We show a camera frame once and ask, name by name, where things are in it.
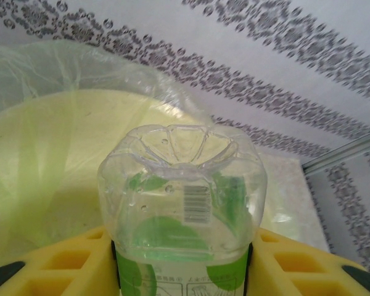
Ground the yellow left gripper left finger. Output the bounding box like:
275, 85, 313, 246
0, 226, 120, 296

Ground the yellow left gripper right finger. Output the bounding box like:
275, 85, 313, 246
248, 227, 370, 296

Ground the clear bottle green label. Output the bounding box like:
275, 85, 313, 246
97, 123, 268, 296

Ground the aluminium frame post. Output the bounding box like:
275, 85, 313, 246
301, 128, 370, 173

